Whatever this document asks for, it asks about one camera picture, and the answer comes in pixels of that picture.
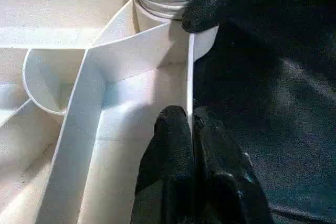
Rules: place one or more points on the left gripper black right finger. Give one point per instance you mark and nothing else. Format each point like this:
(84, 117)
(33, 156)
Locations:
(218, 182)

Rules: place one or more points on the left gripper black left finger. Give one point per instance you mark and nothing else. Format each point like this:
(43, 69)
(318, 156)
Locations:
(168, 169)

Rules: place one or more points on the white plastic table top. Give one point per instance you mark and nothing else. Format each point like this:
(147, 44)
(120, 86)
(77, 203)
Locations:
(52, 11)

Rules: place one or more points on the black glossy mat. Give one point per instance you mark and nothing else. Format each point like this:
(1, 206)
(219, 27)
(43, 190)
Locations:
(288, 129)

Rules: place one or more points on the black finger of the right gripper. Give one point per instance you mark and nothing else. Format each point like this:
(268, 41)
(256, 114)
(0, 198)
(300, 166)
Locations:
(218, 1)

